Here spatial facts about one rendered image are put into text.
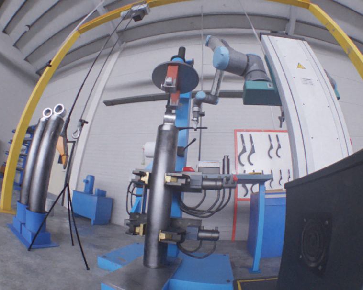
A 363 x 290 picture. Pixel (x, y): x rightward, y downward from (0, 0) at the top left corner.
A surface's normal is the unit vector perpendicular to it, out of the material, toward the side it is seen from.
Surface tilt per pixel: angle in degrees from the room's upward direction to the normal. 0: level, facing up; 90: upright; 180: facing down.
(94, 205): 90
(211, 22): 173
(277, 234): 90
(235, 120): 90
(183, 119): 90
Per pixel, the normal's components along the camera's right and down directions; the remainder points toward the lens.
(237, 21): -0.11, 0.89
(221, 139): -0.20, -0.35
